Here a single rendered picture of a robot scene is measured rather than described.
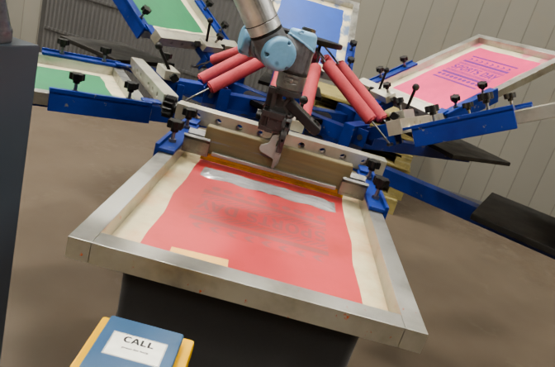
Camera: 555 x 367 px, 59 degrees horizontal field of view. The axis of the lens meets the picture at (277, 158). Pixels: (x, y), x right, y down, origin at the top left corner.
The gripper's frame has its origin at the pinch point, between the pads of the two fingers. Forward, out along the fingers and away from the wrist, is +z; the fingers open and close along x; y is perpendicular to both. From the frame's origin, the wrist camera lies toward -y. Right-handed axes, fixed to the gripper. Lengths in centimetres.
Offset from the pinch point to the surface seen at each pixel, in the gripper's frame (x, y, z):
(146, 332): 74, 12, 4
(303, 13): -195, 5, -39
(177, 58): -408, 125, 42
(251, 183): 8.9, 4.8, 4.6
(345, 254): 32.8, -18.8, 5.3
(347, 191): 2.7, -20.5, 1.7
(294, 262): 42.4, -7.7, 5.3
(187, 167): 8.1, 22.0, 5.3
